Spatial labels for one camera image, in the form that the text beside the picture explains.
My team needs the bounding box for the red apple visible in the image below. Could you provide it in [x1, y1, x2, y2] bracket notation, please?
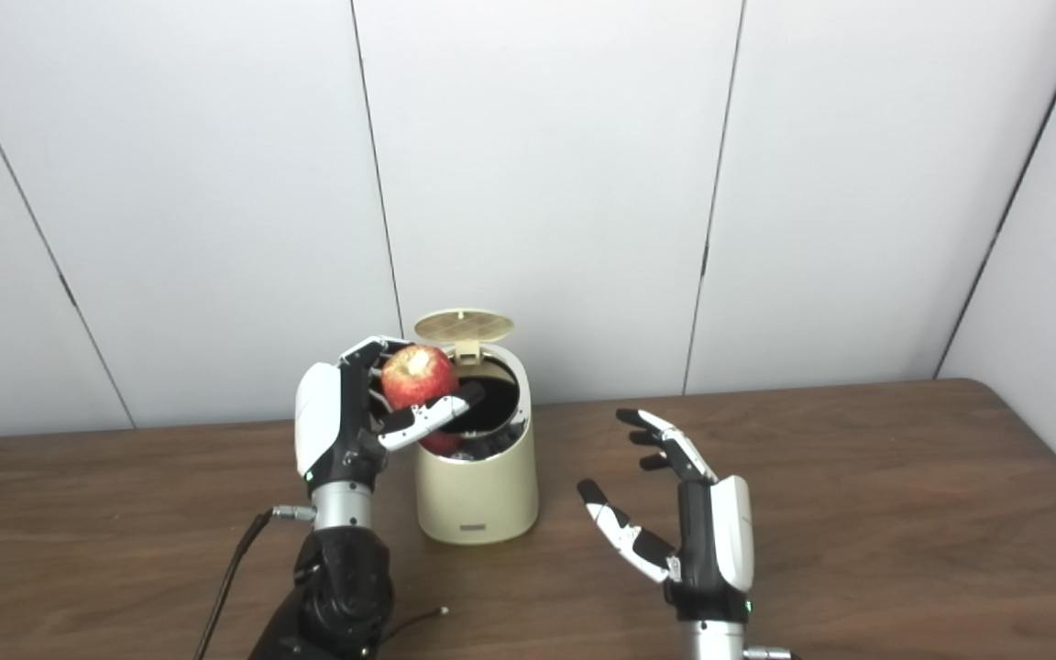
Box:
[381, 344, 465, 457]

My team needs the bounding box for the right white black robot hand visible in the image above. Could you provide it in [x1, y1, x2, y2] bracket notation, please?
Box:
[577, 408, 756, 624]

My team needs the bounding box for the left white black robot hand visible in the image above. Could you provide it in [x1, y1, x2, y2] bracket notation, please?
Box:
[294, 335, 486, 487]

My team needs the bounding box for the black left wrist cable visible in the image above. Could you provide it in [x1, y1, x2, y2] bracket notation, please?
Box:
[193, 504, 316, 660]

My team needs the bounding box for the cream-colored bin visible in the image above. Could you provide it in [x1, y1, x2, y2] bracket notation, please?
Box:
[413, 344, 540, 545]

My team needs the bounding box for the cream round bin lid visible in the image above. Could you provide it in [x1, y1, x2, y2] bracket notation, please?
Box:
[413, 309, 515, 364]

